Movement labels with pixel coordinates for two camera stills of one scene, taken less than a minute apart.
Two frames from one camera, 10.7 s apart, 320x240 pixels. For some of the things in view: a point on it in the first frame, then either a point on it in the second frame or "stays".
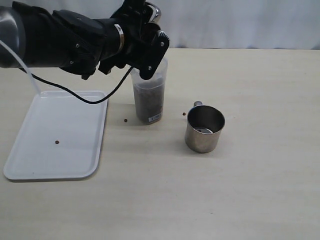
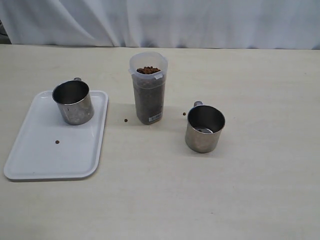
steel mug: x=203 y=127 stays
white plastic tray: x=61 y=138 stays
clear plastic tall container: x=149 y=94 stays
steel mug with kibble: x=151 y=16 to x=74 y=98
